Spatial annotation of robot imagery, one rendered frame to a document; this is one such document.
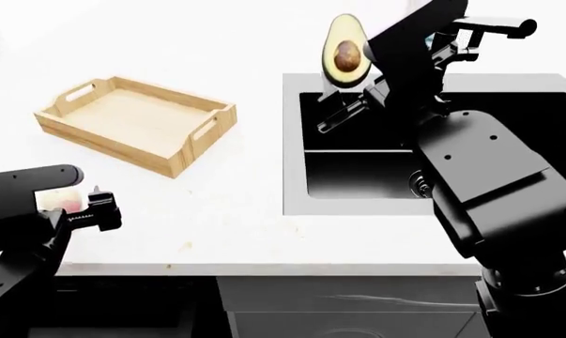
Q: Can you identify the light wooden tray with handles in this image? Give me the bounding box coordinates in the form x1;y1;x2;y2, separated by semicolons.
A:
33;75;238;180

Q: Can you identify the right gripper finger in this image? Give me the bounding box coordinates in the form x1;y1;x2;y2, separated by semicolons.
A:
362;37;383;65
317;70;344;104

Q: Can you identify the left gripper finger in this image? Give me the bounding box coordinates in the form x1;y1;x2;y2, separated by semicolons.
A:
87;185;123;233

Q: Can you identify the pale pink fruit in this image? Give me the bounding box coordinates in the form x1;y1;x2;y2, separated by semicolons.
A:
37;187;86;214

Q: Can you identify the black sink faucet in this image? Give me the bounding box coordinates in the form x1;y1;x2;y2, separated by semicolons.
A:
430;15;538;67

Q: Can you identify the black sink with grey rim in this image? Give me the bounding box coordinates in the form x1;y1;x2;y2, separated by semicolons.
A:
282;72;566;217

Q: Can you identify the avocado half with pit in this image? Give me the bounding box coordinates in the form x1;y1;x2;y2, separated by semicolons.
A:
320;13;373;87

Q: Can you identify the black under-counter cabinet front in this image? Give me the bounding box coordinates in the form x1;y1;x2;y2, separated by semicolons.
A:
26;275;218;338

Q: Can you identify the dark grey cabinet door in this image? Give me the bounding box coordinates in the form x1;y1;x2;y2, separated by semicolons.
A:
215;275;482;338

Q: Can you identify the round metal sink drain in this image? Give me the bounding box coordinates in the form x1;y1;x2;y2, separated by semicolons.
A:
407;168;435;199

